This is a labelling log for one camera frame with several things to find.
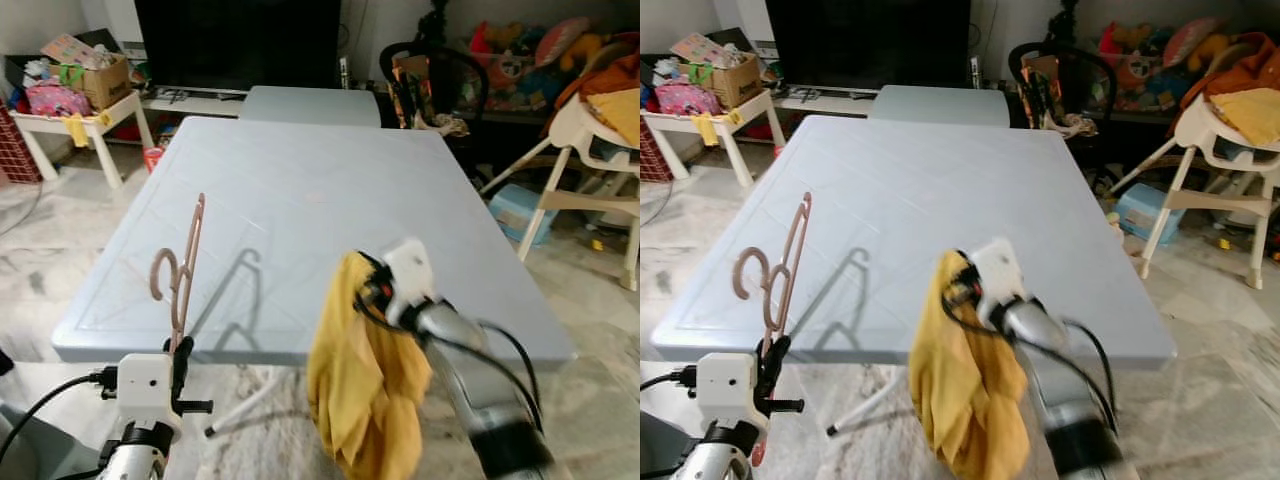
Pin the small yellow cloth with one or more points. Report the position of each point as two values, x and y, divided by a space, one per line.
706 130
78 130

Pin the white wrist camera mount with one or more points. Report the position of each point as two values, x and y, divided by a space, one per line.
410 270
145 385
995 270
725 385

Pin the grey laundry basket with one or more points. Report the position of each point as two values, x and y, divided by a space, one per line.
660 450
30 450

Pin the white side table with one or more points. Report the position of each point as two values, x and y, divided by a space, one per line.
740 112
110 112

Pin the white baby high chair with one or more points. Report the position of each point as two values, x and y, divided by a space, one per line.
580 200
1210 200

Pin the yellow shirt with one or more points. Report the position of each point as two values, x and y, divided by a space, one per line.
960 390
360 390

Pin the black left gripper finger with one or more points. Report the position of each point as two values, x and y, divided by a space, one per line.
772 355
182 355

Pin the black television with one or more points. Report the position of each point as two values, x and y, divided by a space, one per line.
870 45
240 45

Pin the small light blue table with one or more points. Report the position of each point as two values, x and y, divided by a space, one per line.
310 105
940 105

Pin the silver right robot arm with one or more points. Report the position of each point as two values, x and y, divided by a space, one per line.
480 400
1075 400

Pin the black metal frame chair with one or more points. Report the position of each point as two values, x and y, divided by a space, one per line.
1103 90
475 90

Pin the pink patterned bag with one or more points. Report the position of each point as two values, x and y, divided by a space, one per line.
688 100
55 100

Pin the white low tv cabinet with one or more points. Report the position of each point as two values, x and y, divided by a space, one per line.
195 100
825 100

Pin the light blue folding table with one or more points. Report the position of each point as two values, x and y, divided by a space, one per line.
300 200
900 200

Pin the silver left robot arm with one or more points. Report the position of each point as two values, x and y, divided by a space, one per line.
715 460
135 460

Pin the colourful toy pile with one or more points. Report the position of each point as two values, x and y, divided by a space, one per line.
1150 60
520 60

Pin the red printed box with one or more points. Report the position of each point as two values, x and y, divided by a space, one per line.
780 154
154 158

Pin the orange high chair backrest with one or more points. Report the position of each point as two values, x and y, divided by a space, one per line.
600 70
1240 65

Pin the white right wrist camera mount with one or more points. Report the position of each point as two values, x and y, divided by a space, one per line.
995 270
410 270

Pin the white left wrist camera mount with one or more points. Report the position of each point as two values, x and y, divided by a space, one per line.
145 385
725 385

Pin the small light blue box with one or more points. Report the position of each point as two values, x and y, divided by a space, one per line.
1143 215
515 215

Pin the pink plastic clothes hanger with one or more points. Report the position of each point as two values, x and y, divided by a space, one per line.
186 280
786 280

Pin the brown cardboard box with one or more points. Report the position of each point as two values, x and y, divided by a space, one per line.
105 85
738 85

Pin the yellow seat cushion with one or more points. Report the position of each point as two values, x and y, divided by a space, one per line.
1250 115
615 115

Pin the printed cardboard board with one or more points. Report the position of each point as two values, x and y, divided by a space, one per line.
705 50
75 50

